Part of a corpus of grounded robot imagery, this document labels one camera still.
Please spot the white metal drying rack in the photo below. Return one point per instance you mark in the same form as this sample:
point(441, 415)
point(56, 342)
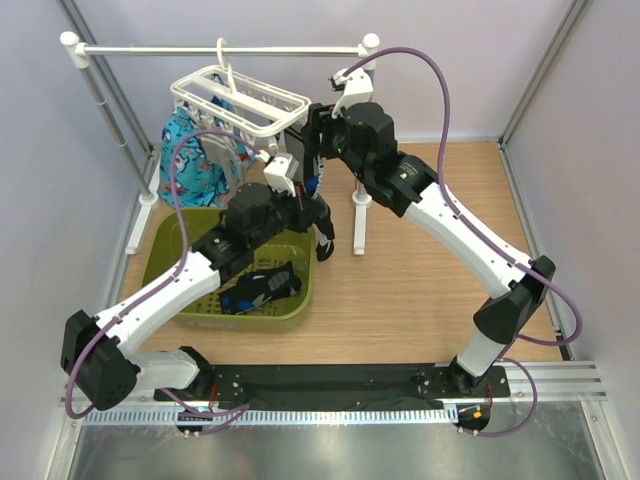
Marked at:
point(81, 52)

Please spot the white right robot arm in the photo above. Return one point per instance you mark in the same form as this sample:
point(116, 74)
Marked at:
point(362, 136)

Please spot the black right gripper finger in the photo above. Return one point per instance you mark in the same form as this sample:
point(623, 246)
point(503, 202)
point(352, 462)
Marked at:
point(315, 124)
point(295, 145)

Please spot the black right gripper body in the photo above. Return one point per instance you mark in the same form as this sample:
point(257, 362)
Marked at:
point(333, 140)

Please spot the white clip sock hanger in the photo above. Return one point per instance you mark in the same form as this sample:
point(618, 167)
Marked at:
point(261, 110)

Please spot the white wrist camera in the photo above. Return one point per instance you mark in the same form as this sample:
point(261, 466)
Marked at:
point(354, 88)
point(279, 171)

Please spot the black patterned sock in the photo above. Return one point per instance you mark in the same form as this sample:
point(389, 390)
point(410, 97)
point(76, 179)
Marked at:
point(256, 288)
point(312, 178)

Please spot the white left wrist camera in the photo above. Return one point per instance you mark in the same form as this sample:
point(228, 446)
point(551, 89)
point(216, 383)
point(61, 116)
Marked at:
point(279, 171)

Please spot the green plastic basket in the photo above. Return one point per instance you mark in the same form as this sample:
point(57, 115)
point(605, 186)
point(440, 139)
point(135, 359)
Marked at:
point(163, 246)

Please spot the grey striped sock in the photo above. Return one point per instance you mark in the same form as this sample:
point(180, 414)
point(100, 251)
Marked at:
point(223, 152)

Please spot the aluminium slotted rail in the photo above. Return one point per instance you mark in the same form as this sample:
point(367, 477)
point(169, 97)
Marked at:
point(172, 415)

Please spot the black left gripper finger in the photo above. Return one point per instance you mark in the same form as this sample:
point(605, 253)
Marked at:
point(308, 201)
point(319, 218)

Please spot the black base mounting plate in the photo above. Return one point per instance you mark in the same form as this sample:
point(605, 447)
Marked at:
point(337, 388)

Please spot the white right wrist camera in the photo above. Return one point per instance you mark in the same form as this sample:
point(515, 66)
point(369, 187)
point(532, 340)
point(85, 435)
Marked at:
point(354, 88)

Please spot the blue shark pattern sock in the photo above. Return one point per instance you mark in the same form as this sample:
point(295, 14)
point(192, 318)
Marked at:
point(199, 182)

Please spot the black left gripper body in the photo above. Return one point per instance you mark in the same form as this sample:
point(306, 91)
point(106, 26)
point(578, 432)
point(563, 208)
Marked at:
point(294, 217)

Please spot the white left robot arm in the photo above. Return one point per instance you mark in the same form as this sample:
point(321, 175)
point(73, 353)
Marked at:
point(101, 353)

